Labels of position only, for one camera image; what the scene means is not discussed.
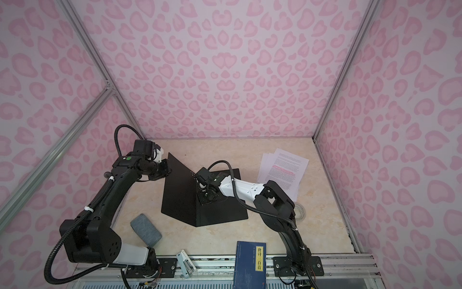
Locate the grey black file folder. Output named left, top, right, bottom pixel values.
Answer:
left=161, top=154, right=249, bottom=227

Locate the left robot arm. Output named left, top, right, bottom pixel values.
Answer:
left=60, top=140, right=171, bottom=270

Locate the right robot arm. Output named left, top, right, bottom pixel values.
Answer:
left=195, top=167, right=311, bottom=276

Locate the bottom white paper sheet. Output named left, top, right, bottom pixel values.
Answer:
left=257, top=153, right=268, bottom=183

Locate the white paper sheet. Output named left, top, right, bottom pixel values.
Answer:
left=257, top=153, right=268, bottom=183
left=261, top=154, right=281, bottom=184

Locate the middle white paper sheet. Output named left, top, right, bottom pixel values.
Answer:
left=261, top=154, right=281, bottom=184

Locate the grey sponge block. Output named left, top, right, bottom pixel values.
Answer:
left=130, top=214, right=162, bottom=248

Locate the top printed paper sheet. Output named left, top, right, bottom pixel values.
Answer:
left=273, top=148, right=309, bottom=202

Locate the blue book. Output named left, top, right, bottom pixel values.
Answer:
left=232, top=241, right=267, bottom=289

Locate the clear tape roll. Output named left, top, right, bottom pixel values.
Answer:
left=294, top=202, right=306, bottom=222

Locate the aluminium diagonal beam left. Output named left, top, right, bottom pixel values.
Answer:
left=1, top=85, right=114, bottom=232

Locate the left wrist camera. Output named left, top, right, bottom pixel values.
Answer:
left=151, top=142, right=164, bottom=163

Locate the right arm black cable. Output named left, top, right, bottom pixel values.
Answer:
left=207, top=159, right=318, bottom=289

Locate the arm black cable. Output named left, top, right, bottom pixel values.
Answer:
left=44, top=124, right=145, bottom=285
left=207, top=159, right=318, bottom=289

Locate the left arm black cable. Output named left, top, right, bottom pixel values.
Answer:
left=44, top=124, right=145, bottom=285

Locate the white bracket on rail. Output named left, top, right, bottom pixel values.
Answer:
left=176, top=250, right=197, bottom=279

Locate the aluminium rail frame front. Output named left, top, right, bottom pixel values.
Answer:
left=67, top=254, right=385, bottom=289

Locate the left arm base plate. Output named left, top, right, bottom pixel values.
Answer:
left=125, top=258, right=178, bottom=279

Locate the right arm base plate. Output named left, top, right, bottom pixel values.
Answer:
left=272, top=256, right=324, bottom=278

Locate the aluminium corner post right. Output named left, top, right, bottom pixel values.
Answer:
left=312, top=0, right=383, bottom=143

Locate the aluminium corner post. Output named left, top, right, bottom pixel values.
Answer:
left=55, top=0, right=147, bottom=139
left=312, top=0, right=383, bottom=143

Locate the aluminium corner post left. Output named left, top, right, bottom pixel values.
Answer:
left=55, top=0, right=147, bottom=139

